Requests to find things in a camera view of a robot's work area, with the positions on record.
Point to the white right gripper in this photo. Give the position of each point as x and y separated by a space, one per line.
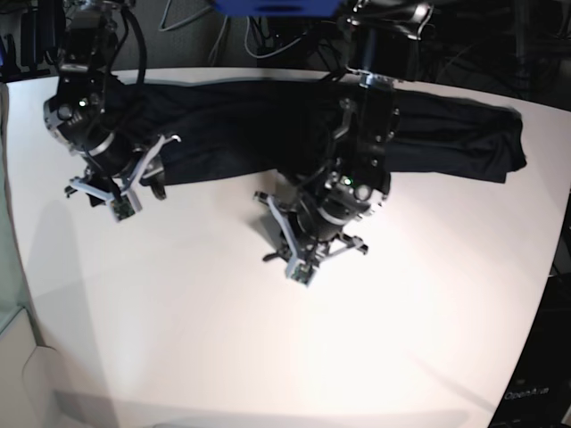
119 192

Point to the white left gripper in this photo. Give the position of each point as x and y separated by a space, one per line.
308 236

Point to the dark navy long-sleeve shirt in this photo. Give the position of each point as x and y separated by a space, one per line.
236 128

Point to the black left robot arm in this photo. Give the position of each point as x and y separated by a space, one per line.
349 179

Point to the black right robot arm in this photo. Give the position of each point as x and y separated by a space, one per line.
80 117

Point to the blue box on shelf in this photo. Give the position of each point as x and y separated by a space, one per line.
278 8

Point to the black OpenArm computer case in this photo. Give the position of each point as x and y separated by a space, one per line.
538 393

